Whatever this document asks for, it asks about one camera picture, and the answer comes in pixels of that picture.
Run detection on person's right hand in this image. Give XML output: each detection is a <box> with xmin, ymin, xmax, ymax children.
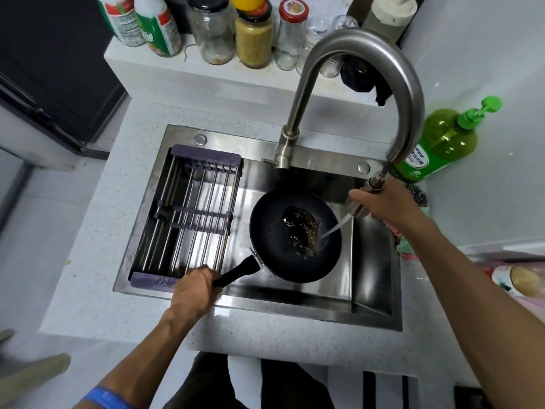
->
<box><xmin>349</xmin><ymin>178</ymin><xmax>432</xmax><ymax>237</ymax></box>

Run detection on person's left hand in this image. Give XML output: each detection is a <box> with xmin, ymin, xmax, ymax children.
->
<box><xmin>169</xmin><ymin>265</ymin><xmax>223</xmax><ymax>324</ymax></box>

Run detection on black frying pan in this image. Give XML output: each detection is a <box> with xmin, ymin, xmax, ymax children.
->
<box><xmin>211</xmin><ymin>187</ymin><xmax>343</xmax><ymax>290</ymax></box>

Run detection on stainless steel gooseneck faucet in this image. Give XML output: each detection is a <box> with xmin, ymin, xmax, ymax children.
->
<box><xmin>261</xmin><ymin>29</ymin><xmax>425</xmax><ymax>218</ymax></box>

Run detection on person's right forearm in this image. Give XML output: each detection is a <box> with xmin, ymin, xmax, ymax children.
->
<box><xmin>398</xmin><ymin>215</ymin><xmax>545</xmax><ymax>409</ymax></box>

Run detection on person's left forearm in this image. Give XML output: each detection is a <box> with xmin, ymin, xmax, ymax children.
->
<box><xmin>72</xmin><ymin>310</ymin><xmax>204</xmax><ymax>409</ymax></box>

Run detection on steel wool scrubber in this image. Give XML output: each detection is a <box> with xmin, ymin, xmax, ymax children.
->
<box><xmin>405</xmin><ymin>182</ymin><xmax>429</xmax><ymax>208</ymax></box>

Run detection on pink green cloth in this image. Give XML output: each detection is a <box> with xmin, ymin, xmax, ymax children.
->
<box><xmin>395</xmin><ymin>235</ymin><xmax>416</xmax><ymax>259</ymax></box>

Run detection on burnt food residue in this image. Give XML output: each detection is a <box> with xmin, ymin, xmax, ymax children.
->
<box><xmin>281</xmin><ymin>205</ymin><xmax>321</xmax><ymax>259</ymax></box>

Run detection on stainless steel sink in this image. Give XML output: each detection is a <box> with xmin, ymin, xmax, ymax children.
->
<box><xmin>113</xmin><ymin>124</ymin><xmax>403</xmax><ymax>333</ymax></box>

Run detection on green dish soap pump bottle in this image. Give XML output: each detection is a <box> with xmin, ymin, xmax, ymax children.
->
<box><xmin>393</xmin><ymin>95</ymin><xmax>503</xmax><ymax>184</ymax></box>

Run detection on person's dark trousers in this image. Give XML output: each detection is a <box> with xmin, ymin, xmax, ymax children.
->
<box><xmin>163</xmin><ymin>351</ymin><xmax>336</xmax><ymax>409</ymax></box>

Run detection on purple steel drain rack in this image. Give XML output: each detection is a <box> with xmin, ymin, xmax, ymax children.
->
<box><xmin>129</xmin><ymin>144</ymin><xmax>244</xmax><ymax>293</ymax></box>

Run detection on blue wristband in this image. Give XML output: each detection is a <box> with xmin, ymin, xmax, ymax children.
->
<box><xmin>81</xmin><ymin>385</ymin><xmax>137</xmax><ymax>409</ymax></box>

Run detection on clear drinking glass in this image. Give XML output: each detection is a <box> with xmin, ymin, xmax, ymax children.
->
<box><xmin>331</xmin><ymin>14</ymin><xmax>359</xmax><ymax>32</ymax></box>
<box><xmin>297</xmin><ymin>17</ymin><xmax>342</xmax><ymax>79</ymax></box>

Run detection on empty glass jar red lid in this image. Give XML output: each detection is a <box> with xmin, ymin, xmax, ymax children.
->
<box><xmin>274</xmin><ymin>0</ymin><xmax>310</xmax><ymax>72</ymax></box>

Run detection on jar with beige lid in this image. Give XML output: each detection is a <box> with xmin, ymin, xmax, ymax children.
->
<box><xmin>490</xmin><ymin>264</ymin><xmax>545</xmax><ymax>299</ymax></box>

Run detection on grey beige pipe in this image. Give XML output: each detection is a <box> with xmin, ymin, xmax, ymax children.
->
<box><xmin>362</xmin><ymin>0</ymin><xmax>418</xmax><ymax>44</ymax></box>

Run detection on yellow seasoning jar black lid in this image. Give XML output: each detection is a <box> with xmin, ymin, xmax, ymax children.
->
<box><xmin>234</xmin><ymin>1</ymin><xmax>273</xmax><ymax>70</ymax></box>

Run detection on black white striped mat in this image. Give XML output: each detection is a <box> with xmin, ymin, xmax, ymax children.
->
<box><xmin>328</xmin><ymin>367</ymin><xmax>490</xmax><ymax>409</ymax></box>

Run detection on beige slipper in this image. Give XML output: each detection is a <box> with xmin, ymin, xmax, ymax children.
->
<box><xmin>0</xmin><ymin>328</ymin><xmax>72</xmax><ymax>408</ymax></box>

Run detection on empty glass jar black lid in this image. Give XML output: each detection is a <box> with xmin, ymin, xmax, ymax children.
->
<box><xmin>185</xmin><ymin>0</ymin><xmax>237</xmax><ymax>66</ymax></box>

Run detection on black appliance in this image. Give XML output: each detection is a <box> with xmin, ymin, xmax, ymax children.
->
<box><xmin>0</xmin><ymin>0</ymin><xmax>129</xmax><ymax>161</ymax></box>

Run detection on white bottle red green label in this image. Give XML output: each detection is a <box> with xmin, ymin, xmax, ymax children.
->
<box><xmin>96</xmin><ymin>0</ymin><xmax>148</xmax><ymax>47</ymax></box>

